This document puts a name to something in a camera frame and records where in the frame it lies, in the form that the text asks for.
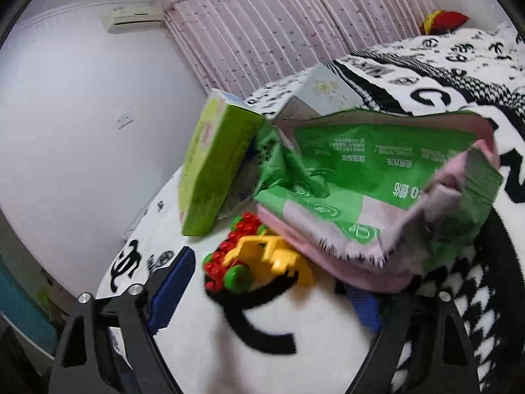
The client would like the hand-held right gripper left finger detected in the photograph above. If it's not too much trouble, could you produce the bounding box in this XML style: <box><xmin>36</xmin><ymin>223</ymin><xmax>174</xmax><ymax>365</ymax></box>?
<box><xmin>47</xmin><ymin>246</ymin><xmax>196</xmax><ymax>394</ymax></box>

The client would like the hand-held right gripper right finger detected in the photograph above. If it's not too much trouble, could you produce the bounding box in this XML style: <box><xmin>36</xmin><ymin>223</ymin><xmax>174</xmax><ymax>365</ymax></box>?
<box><xmin>348</xmin><ymin>286</ymin><xmax>481</xmax><ymax>394</ymax></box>

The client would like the green and pink plastic bag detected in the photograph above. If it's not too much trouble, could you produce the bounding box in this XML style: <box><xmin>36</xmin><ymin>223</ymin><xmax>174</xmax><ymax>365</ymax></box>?
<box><xmin>252</xmin><ymin>107</ymin><xmax>505</xmax><ymax>293</ymax></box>

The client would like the yellow toy with red beads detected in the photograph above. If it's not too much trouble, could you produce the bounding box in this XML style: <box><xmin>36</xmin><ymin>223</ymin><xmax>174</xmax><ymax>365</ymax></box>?
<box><xmin>202</xmin><ymin>212</ymin><xmax>315</xmax><ymax>295</ymax></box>

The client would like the green cardboard box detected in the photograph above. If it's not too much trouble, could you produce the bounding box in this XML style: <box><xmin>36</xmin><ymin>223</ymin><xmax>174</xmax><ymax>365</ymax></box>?
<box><xmin>178</xmin><ymin>88</ymin><xmax>266</xmax><ymax>237</ymax></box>

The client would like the teal furniture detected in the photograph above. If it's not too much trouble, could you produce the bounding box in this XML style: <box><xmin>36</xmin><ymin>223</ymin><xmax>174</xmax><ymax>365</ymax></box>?
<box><xmin>0</xmin><ymin>250</ymin><xmax>59</xmax><ymax>356</ymax></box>

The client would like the white flower print box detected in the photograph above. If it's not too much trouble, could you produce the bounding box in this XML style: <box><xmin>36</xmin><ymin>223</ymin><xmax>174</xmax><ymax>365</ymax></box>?
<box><xmin>274</xmin><ymin>63</ymin><xmax>364</xmax><ymax>120</ymax></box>

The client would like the white air conditioner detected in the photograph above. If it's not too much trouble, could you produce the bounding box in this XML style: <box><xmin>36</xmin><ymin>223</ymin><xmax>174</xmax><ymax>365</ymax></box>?
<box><xmin>100</xmin><ymin>0</ymin><xmax>167</xmax><ymax>34</ymax></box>

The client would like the pink striped curtain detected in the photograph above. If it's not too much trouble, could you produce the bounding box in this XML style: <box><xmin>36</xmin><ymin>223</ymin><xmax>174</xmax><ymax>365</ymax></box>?
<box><xmin>157</xmin><ymin>0</ymin><xmax>436</xmax><ymax>100</ymax></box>

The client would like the red and yellow cushion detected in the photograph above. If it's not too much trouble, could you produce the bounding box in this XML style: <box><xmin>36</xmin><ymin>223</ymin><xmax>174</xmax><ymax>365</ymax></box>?
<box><xmin>419</xmin><ymin>9</ymin><xmax>469</xmax><ymax>36</ymax></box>

